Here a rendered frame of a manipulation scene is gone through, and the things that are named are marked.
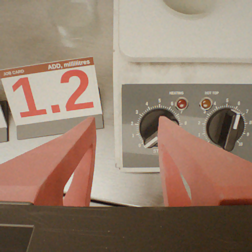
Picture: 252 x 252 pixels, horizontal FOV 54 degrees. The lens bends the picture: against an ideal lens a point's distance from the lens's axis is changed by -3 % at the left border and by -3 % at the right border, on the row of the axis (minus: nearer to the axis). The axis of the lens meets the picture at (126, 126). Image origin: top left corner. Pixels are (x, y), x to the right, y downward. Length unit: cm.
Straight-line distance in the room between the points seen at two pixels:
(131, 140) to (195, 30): 10
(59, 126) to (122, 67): 10
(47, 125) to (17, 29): 13
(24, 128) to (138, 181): 13
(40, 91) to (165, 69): 12
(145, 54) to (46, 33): 16
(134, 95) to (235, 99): 8
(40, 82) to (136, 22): 11
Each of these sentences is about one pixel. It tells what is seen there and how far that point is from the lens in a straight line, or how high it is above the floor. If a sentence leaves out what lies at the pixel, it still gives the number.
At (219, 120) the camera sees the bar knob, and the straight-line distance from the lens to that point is 22.
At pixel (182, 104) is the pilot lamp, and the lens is 21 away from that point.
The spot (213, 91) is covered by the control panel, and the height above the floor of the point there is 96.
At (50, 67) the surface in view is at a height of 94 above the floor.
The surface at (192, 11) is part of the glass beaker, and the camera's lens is 20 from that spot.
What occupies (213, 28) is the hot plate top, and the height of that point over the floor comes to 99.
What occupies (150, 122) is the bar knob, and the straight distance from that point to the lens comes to 21.
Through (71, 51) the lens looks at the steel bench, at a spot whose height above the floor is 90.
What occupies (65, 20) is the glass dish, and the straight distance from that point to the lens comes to 32.
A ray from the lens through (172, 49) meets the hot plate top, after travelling 19.
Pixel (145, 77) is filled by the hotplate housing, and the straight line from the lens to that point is 20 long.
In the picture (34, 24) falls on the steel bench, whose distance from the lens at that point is 33.
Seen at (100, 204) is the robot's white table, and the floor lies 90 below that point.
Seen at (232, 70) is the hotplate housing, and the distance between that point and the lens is 22.
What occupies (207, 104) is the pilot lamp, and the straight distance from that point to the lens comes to 21.
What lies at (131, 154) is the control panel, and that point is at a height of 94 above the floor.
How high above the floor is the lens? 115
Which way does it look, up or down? 76 degrees down
